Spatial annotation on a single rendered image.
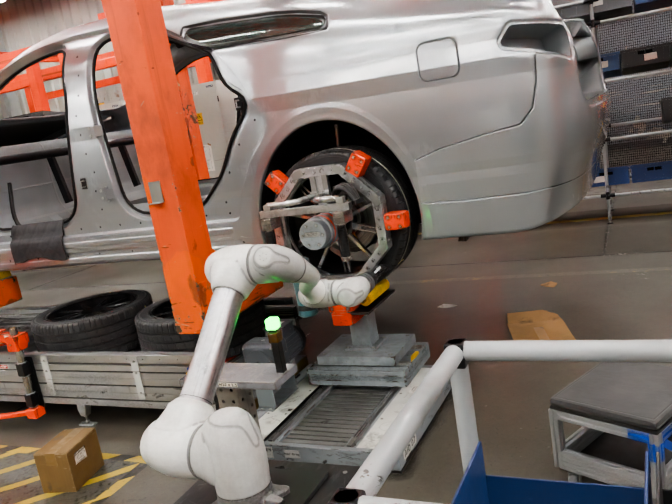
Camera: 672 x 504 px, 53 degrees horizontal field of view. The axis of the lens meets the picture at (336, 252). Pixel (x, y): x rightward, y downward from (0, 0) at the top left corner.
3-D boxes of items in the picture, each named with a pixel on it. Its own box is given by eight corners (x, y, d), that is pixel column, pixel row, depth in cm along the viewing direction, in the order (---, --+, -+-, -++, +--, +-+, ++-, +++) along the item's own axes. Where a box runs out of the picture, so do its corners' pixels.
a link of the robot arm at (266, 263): (307, 247, 225) (273, 250, 231) (278, 234, 209) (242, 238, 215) (305, 286, 222) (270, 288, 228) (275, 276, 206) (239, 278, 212)
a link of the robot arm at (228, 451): (251, 504, 177) (235, 427, 173) (197, 497, 186) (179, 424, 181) (282, 471, 191) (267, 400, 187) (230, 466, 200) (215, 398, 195)
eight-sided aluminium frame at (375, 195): (398, 280, 295) (379, 157, 284) (393, 284, 289) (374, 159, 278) (291, 285, 319) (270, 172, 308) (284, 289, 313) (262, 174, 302)
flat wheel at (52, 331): (18, 375, 356) (6, 333, 352) (70, 334, 421) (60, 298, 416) (138, 357, 352) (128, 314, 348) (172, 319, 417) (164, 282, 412)
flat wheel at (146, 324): (281, 317, 380) (273, 277, 375) (251, 361, 316) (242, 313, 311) (172, 330, 391) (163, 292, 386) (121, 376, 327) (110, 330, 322)
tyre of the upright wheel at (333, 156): (334, 299, 340) (446, 245, 308) (314, 315, 320) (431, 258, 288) (272, 184, 339) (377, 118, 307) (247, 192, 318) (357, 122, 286)
